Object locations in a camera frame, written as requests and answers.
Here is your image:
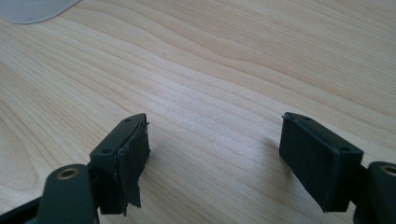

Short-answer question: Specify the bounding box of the clear plastic storage box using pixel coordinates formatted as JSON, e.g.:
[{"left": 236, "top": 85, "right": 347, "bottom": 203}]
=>
[{"left": 0, "top": 0, "right": 82, "bottom": 25}]

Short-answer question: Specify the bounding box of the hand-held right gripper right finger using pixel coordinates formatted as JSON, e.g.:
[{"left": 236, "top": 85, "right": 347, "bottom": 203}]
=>
[{"left": 278, "top": 111, "right": 364, "bottom": 214}]

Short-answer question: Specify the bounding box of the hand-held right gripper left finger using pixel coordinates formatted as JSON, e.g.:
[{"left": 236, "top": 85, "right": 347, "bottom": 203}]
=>
[{"left": 89, "top": 113, "right": 151, "bottom": 217}]

